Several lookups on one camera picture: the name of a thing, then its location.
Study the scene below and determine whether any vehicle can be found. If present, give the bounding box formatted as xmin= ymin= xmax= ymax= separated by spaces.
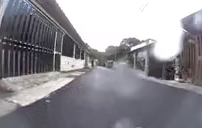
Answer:
xmin=105 ymin=59 xmax=115 ymax=69

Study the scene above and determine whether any group of trees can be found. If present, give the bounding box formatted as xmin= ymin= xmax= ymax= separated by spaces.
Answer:
xmin=85 ymin=37 xmax=144 ymax=66

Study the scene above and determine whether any dark grey asphalt road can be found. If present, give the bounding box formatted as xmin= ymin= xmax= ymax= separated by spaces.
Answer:
xmin=0 ymin=64 xmax=202 ymax=128

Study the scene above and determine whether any building with pale roof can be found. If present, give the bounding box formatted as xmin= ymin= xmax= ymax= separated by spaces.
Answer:
xmin=127 ymin=38 xmax=158 ymax=77

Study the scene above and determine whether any dark building with railing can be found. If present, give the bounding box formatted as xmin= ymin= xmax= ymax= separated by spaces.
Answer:
xmin=148 ymin=53 xmax=177 ymax=81

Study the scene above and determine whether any pale concrete pavement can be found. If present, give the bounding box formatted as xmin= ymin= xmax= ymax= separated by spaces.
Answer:
xmin=0 ymin=68 xmax=91 ymax=121

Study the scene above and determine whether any building with dark barred fence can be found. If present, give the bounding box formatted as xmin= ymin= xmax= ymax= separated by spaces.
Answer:
xmin=0 ymin=0 xmax=91 ymax=81

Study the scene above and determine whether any grey concrete pavement strip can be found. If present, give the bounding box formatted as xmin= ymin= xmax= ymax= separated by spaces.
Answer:
xmin=135 ymin=70 xmax=202 ymax=98

